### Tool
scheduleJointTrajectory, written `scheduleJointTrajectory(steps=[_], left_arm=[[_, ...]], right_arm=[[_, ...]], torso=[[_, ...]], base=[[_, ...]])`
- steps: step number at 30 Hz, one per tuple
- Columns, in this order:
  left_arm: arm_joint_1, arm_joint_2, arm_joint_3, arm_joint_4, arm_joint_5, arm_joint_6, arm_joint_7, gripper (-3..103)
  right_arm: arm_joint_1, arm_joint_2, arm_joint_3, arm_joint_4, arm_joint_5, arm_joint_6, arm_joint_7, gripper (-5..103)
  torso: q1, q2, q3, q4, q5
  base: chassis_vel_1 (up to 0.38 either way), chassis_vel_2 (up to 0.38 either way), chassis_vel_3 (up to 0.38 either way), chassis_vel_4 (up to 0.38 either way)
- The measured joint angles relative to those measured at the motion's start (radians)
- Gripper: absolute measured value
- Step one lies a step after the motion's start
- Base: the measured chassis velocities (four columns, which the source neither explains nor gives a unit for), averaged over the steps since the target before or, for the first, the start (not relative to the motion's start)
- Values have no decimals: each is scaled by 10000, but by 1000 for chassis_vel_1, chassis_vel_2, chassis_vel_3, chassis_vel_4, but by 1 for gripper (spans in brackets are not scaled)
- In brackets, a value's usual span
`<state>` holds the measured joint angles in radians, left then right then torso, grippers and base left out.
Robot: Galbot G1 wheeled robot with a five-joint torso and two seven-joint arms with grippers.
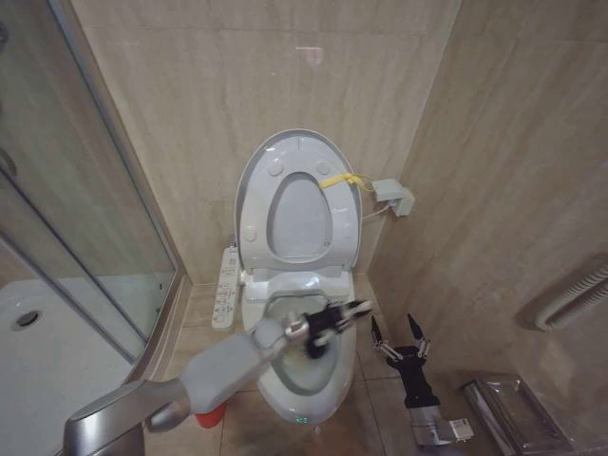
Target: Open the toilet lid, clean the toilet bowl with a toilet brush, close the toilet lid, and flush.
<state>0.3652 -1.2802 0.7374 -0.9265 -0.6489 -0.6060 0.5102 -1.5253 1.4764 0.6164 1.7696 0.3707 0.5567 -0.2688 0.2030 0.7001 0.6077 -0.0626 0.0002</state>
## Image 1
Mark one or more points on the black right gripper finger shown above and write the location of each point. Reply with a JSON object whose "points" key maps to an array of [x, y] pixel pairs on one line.
{"points": [[420, 339], [382, 342]]}

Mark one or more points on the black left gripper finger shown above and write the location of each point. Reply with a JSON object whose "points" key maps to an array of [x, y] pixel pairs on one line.
{"points": [[317, 347], [357, 309]]}

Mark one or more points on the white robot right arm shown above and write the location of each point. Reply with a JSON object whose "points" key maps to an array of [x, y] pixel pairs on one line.
{"points": [[434, 427]]}

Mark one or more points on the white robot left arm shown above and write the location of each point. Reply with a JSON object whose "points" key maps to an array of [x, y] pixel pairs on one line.
{"points": [[218, 366]]}

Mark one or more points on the white toilet bowl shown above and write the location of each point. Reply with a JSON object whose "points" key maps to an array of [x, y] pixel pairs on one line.
{"points": [[328, 380]]}

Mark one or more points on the white toilet control panel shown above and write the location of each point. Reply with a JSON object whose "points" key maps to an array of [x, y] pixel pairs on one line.
{"points": [[226, 290]]}

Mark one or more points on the white toilet lid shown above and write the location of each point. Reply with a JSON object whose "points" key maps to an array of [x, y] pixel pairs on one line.
{"points": [[300, 214]]}

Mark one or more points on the red toilet brush holder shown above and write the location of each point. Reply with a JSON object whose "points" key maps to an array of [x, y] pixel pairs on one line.
{"points": [[210, 415]]}

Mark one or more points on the white toilet seat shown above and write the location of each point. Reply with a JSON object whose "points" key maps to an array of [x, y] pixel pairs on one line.
{"points": [[254, 204]]}

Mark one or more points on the shiny steel box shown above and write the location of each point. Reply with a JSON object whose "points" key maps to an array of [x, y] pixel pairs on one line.
{"points": [[518, 413]]}

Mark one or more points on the white shower tray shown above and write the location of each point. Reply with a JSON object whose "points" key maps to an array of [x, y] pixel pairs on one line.
{"points": [[52, 370]]}

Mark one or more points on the round metal shower drain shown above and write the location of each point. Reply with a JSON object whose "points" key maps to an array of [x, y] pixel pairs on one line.
{"points": [[26, 318]]}

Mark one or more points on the grey wall socket box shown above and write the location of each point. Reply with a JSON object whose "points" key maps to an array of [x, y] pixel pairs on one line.
{"points": [[392, 192]]}

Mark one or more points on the grey ribbed wall rail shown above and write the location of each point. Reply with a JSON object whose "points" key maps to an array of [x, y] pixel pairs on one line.
{"points": [[570, 294]]}

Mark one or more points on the glass shower enclosure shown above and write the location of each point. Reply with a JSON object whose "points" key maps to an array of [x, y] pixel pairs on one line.
{"points": [[71, 166]]}

